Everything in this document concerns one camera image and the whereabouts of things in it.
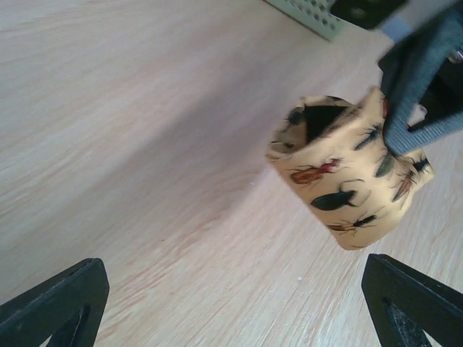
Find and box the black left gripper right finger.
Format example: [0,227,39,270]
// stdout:
[362,254,462,346]

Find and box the yellow beetle print tie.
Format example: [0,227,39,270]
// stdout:
[266,87,433,250]

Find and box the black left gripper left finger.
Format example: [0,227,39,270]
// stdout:
[1,258,109,346]

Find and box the green perforated plastic basket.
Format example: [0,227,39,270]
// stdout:
[265,0,344,41]

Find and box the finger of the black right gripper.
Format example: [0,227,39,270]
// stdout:
[378,1,462,155]

